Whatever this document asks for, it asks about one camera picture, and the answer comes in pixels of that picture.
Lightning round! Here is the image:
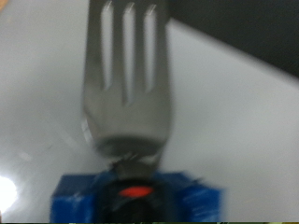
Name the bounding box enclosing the silver toaster oven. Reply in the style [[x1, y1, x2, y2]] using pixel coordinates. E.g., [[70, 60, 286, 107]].
[[0, 0, 299, 223]]

